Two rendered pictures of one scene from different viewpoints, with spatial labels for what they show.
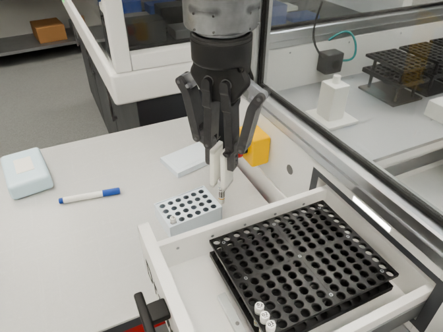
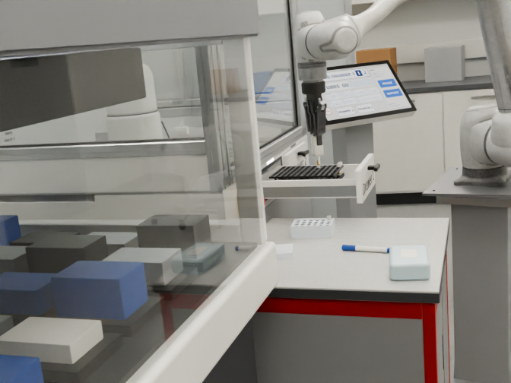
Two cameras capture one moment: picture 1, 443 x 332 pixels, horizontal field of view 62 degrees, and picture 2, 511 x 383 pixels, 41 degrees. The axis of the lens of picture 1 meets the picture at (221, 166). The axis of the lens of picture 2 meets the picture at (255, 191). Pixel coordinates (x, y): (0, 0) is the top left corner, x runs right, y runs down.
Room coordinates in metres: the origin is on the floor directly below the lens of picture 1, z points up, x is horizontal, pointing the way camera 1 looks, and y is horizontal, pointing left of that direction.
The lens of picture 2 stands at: (2.12, 1.34, 1.36)
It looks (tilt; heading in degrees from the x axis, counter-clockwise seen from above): 13 degrees down; 224
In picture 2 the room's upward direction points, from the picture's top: 5 degrees counter-clockwise
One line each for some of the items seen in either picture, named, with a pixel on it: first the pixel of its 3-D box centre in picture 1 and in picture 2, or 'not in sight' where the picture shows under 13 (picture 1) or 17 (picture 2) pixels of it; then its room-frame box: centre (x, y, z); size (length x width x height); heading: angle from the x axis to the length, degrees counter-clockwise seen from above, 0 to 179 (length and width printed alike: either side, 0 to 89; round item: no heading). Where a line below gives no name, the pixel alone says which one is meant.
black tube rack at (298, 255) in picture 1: (296, 269); (307, 179); (0.36, -0.12, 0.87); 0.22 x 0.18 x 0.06; 115
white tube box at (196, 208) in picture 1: (188, 211); (312, 228); (0.59, 0.07, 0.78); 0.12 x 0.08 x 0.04; 121
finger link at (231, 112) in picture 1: (231, 116); (313, 116); (0.44, -0.01, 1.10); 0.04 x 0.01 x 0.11; 153
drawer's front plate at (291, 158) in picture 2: not in sight; (296, 161); (0.13, -0.36, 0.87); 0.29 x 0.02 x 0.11; 25
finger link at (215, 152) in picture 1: (216, 164); (318, 145); (0.45, 0.01, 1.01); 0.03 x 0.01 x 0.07; 153
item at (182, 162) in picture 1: (188, 159); (270, 251); (0.80, 0.09, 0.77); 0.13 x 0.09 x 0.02; 128
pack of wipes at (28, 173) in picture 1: (26, 171); (408, 261); (0.73, 0.49, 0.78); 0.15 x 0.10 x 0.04; 32
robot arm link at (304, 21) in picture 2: not in sight; (312, 36); (0.45, 0.01, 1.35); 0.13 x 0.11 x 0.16; 63
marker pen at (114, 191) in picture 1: (89, 195); (366, 248); (0.65, 0.31, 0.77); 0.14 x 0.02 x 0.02; 106
